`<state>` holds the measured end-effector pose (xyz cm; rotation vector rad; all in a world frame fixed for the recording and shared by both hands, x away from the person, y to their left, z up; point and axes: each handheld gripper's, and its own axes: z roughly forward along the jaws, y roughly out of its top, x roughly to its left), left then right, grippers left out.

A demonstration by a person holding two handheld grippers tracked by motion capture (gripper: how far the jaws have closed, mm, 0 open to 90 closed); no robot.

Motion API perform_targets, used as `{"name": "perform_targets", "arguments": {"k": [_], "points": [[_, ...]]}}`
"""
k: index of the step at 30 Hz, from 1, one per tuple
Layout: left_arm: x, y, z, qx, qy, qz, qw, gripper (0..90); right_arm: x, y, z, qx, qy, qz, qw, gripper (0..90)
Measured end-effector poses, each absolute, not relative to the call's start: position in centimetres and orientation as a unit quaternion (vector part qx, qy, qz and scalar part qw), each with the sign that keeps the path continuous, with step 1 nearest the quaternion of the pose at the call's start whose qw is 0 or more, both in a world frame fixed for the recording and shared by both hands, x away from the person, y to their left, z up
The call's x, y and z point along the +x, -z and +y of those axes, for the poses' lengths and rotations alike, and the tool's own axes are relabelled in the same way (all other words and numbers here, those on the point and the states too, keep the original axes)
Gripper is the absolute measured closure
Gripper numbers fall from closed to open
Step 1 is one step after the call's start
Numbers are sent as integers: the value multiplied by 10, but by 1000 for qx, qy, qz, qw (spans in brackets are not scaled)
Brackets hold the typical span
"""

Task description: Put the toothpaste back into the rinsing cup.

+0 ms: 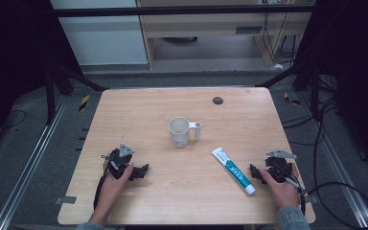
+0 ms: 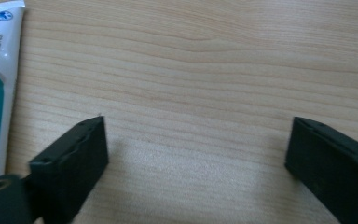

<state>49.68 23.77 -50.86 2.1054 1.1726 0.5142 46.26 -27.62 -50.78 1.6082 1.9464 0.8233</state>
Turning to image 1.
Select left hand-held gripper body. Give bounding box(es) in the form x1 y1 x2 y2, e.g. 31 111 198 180
101 143 136 180

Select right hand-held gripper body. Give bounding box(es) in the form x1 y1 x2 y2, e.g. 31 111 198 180
264 149 298 184

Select person's left hand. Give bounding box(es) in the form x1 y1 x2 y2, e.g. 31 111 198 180
99 162 135 206

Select person's right hand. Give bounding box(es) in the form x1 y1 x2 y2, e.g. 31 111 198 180
258 163 302 210

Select white and teal toothpaste tube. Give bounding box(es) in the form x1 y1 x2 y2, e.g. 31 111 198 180
210 146 257 196

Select grey tape piece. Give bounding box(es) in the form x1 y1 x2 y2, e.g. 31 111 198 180
304 194 320 206
54 195 78 206

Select yellow and black tape strip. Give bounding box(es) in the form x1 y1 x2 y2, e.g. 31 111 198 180
283 91 301 106
78 94 91 112

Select black metal stand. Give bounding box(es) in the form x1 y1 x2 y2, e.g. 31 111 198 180
254 58 324 122
43 58 110 127

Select black curtain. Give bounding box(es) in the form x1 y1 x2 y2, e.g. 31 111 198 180
0 0 84 154
291 0 368 180

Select white cabinet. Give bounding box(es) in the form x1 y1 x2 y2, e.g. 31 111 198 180
49 0 150 67

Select light wooden desk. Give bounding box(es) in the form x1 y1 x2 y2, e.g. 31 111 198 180
135 0 314 69

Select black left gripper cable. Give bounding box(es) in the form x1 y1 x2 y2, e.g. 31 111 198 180
92 172 110 211

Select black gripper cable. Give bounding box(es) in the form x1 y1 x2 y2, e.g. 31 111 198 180
283 176 368 230
92 172 110 211

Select white cup with handle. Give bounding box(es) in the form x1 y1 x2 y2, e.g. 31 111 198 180
168 116 202 149

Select bundle of black floor cables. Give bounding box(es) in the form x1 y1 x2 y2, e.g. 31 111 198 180
281 75 341 180

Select aluminium floor rail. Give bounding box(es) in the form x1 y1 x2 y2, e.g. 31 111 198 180
0 95 69 230
296 92 368 230

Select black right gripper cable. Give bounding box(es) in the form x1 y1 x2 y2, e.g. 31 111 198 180
283 176 368 230

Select thin black floor cable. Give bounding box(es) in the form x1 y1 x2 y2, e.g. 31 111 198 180
0 109 28 131

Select black cables under desk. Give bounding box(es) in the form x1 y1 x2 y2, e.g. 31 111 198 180
261 11 303 66

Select black horizontal frame bar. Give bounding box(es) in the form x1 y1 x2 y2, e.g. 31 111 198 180
51 4 316 18

